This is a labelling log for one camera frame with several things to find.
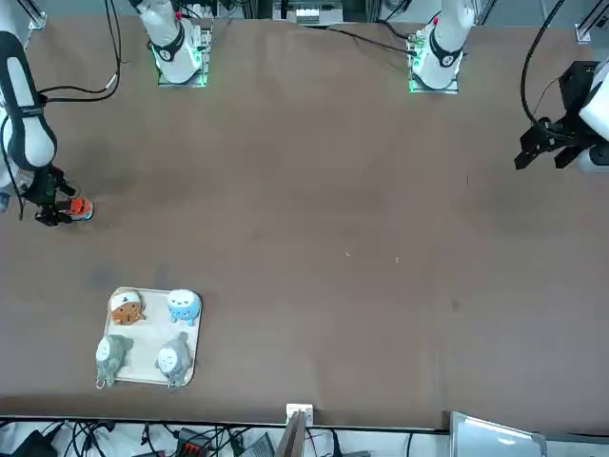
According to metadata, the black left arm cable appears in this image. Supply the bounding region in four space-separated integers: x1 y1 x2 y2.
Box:
520 0 572 132

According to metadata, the grey ribbed adapter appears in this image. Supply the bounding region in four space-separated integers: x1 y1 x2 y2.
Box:
242 431 278 457

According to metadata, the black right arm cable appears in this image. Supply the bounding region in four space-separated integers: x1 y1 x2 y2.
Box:
36 0 122 103

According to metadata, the light blue plush toy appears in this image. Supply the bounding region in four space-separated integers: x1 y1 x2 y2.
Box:
166 288 201 328

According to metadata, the white power strip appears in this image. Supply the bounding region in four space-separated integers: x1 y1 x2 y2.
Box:
294 2 344 28

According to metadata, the black and red device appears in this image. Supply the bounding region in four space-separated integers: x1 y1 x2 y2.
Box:
176 427 213 456

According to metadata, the black cable on table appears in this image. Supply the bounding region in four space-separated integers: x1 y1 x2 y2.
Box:
323 26 420 54

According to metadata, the brown plush with white cap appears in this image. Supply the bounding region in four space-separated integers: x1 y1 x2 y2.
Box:
108 289 148 328

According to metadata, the white socket box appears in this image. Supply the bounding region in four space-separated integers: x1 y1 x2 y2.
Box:
285 403 316 427

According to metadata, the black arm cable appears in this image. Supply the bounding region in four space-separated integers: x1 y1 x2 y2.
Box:
520 0 572 132
36 0 122 103

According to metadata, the aluminium frame profile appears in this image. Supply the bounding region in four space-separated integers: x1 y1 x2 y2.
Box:
28 0 49 30
575 8 609 46

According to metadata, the green-grey plush toy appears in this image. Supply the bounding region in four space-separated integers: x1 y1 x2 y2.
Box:
94 333 136 390

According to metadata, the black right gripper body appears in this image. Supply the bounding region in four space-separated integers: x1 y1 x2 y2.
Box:
26 166 68 208

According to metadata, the white square tray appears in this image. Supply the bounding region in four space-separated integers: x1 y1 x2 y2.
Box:
103 285 203 386

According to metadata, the grey plush toy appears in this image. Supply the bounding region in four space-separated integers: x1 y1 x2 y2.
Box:
154 331 196 389

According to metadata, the black power adapter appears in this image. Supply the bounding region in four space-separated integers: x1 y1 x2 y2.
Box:
10 428 56 457

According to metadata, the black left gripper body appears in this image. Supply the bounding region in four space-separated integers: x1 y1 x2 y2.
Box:
558 60 599 145

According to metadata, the silver metal box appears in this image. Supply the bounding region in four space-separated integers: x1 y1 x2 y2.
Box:
448 409 549 457

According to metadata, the orange-and-blue toy bus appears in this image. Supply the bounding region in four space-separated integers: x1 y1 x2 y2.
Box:
65 196 95 222

